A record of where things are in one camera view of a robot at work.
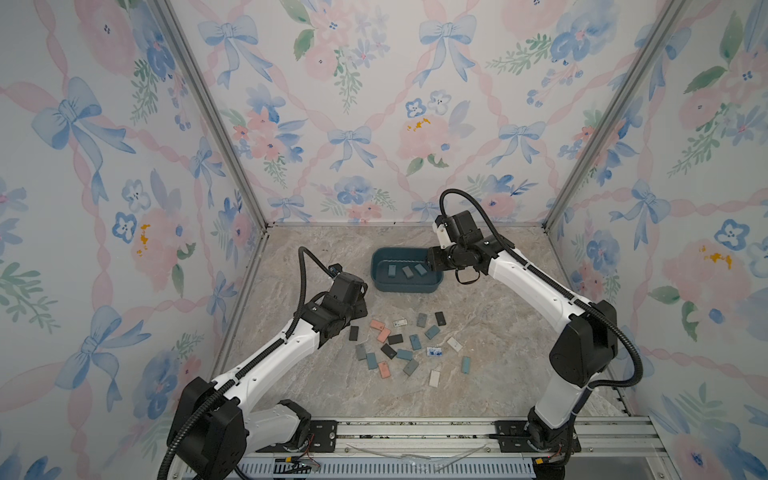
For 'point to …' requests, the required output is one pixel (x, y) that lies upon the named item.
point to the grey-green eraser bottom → (411, 367)
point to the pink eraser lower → (383, 335)
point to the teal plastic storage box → (404, 256)
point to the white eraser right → (455, 344)
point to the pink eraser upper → (377, 325)
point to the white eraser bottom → (434, 379)
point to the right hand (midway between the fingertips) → (434, 257)
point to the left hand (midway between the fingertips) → (360, 299)
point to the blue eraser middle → (415, 342)
